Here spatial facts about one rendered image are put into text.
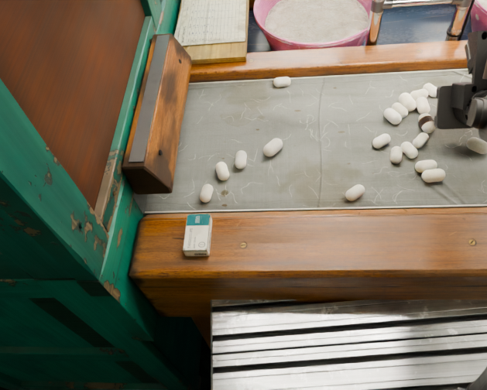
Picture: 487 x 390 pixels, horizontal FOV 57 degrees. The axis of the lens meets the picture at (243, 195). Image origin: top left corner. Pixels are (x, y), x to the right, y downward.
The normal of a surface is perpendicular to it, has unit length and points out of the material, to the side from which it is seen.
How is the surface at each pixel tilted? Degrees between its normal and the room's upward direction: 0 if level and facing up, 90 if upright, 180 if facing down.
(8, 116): 90
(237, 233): 0
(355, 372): 0
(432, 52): 0
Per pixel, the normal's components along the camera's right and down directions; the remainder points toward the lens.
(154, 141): 0.87, -0.25
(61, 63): 0.99, -0.03
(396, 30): -0.10, -0.55
